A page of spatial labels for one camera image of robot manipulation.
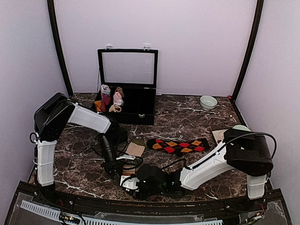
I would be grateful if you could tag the black box with glass lid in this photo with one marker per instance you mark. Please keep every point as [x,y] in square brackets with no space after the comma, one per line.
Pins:
[135,71]

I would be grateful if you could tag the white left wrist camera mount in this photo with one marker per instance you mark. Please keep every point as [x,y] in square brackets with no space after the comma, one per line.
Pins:
[126,156]

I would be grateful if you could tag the striped beige maroon sock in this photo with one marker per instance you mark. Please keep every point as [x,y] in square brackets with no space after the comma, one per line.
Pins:
[136,149]

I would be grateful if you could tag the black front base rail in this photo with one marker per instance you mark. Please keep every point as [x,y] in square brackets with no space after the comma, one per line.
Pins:
[224,208]

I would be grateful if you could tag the square floral plate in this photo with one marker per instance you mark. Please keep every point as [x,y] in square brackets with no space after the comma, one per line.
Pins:
[218,135]

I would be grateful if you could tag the pink white rolled sock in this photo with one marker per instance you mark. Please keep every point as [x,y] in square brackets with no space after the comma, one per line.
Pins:
[117,99]

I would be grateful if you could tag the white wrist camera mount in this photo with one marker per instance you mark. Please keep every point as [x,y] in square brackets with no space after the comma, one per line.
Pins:
[129,182]
[126,156]

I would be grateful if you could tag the orange rolled sock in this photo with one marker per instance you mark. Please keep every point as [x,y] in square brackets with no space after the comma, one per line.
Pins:
[98,105]

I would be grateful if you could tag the black frame post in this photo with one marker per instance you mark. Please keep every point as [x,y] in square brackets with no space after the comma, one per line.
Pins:
[249,49]
[58,46]

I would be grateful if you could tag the beige rolled sock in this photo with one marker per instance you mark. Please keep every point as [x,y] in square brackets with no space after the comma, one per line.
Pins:
[115,108]

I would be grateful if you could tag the pale green bowl on plate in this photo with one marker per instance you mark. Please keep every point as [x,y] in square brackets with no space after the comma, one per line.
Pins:
[241,127]

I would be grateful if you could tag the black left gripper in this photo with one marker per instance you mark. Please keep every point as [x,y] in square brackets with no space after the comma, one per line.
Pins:
[115,165]

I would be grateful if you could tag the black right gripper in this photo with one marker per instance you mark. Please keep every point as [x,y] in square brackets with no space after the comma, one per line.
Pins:
[141,196]

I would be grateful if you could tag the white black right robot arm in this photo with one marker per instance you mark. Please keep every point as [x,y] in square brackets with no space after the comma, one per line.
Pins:
[245,151]

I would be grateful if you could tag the small circuit board right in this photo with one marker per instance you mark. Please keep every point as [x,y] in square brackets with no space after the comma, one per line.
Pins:
[255,217]

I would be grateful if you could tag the small circuit board left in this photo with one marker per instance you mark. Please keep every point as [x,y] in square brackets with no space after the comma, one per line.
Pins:
[68,219]

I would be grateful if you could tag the brown rolled sock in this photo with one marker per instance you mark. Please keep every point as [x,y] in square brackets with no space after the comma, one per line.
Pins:
[120,91]

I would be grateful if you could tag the pale green bowl at back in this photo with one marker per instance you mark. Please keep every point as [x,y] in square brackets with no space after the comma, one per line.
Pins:
[208,102]

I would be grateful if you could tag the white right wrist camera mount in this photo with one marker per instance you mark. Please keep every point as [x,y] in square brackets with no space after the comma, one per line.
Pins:
[129,182]

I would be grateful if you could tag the black right frame post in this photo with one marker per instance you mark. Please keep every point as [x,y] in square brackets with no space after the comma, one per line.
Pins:
[249,49]

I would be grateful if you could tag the black left frame post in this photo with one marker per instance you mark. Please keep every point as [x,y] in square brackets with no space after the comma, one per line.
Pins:
[58,46]

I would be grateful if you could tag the small circuit board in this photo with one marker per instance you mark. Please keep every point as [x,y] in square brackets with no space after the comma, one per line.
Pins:
[255,217]
[68,219]

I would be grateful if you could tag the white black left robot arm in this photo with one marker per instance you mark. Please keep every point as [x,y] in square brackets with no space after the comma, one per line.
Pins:
[49,122]

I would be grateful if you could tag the black argyle orange red sock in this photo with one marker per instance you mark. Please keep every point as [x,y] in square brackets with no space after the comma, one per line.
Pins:
[179,148]

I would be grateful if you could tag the multicolour rolled sock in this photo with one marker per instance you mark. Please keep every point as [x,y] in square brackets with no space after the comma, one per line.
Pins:
[105,90]

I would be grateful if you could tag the magenta rolled sock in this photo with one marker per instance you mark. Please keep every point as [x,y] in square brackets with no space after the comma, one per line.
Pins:
[105,100]

